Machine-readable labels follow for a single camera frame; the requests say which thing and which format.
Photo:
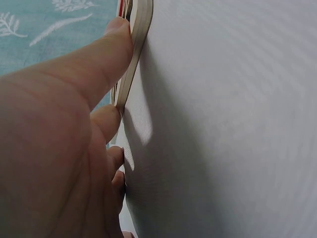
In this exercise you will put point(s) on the person's left hand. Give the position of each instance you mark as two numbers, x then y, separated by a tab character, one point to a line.
49	148

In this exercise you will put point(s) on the book with beige page edges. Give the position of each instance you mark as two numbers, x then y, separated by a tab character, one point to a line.
141	29

